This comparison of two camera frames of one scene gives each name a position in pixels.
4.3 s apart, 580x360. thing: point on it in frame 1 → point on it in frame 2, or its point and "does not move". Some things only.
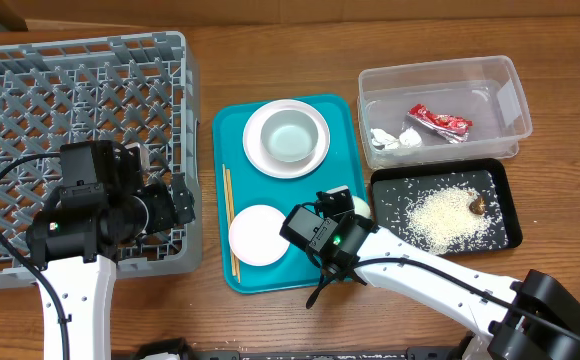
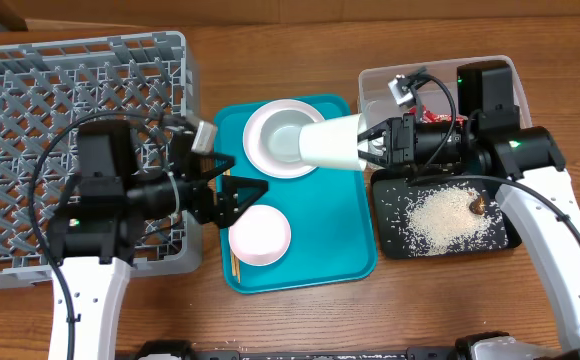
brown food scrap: [478, 206] does not move
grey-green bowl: [289, 135] does not move
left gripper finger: [184, 201] → [211, 165]
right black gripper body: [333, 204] → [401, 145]
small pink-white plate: [255, 235] does not move
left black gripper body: [182, 198] → [201, 195]
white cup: [361, 207] → [332, 143]
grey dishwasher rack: [28, 100] does not move
